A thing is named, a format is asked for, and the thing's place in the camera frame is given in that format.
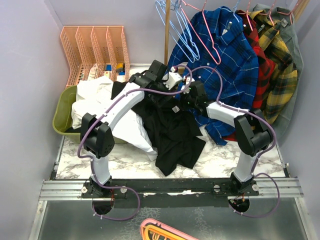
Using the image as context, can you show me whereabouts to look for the aluminium frame rail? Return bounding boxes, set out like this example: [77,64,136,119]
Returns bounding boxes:
[29,177,315,240]

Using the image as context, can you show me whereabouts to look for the yellow black item in organizer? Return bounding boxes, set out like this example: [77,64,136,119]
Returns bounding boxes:
[115,63,125,73]

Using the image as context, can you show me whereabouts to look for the wooden clothes rack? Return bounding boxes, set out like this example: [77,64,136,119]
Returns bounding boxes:
[155,0,181,65]

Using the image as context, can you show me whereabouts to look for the pink orange object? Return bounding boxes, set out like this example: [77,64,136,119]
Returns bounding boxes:
[139,218,197,240]

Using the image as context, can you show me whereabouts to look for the blue item in organizer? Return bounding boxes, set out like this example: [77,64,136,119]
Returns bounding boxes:
[105,64,112,72]

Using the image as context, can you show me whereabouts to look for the yellow plaid shirt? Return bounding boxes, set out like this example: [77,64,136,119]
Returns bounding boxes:
[249,9,298,124]

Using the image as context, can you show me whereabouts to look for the pink wire hanger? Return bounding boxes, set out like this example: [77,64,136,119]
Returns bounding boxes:
[179,0,222,66]

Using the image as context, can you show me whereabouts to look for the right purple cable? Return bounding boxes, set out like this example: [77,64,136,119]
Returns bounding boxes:
[186,66,281,218]

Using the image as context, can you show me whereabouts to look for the white shirt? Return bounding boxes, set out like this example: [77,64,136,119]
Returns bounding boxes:
[71,76,158,161]

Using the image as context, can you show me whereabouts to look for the grey shirt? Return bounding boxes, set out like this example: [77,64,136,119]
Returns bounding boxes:
[252,4,304,139]

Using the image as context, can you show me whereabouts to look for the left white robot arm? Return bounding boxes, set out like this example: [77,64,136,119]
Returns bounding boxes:
[77,60,182,198]

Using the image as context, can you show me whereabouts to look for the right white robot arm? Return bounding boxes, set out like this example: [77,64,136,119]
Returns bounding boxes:
[180,77,275,196]

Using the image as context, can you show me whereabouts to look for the green plastic basket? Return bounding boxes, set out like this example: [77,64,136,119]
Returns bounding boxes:
[52,85,128,145]

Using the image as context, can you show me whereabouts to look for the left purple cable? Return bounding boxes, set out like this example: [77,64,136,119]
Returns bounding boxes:
[77,64,193,221]

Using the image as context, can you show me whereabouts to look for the pink perforated file organizer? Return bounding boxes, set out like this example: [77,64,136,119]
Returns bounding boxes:
[60,25,131,88]

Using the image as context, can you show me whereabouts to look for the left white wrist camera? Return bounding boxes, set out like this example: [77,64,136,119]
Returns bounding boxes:
[162,71,183,90]

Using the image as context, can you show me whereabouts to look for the blue plaid shirt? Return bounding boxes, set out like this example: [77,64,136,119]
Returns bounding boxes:
[164,6,259,146]

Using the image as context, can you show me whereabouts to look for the purple cable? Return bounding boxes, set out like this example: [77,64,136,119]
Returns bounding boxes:
[186,66,281,218]
[77,64,193,221]

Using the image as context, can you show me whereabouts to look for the red plaid shirt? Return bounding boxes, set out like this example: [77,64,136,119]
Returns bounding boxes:
[222,9,276,142]

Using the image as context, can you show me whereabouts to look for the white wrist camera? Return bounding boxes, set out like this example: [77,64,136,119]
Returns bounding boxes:
[181,76,195,94]
[162,71,183,90]

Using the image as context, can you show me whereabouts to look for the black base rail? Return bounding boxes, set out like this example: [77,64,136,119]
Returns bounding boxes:
[81,178,259,209]

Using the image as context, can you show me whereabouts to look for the blue wire hanger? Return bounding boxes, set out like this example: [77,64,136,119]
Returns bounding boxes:
[155,0,200,63]
[219,0,245,31]

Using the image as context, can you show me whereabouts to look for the black shirt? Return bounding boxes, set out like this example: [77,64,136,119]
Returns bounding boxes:
[109,81,207,176]

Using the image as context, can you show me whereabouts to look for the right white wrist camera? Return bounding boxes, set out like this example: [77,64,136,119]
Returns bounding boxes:
[181,76,195,94]

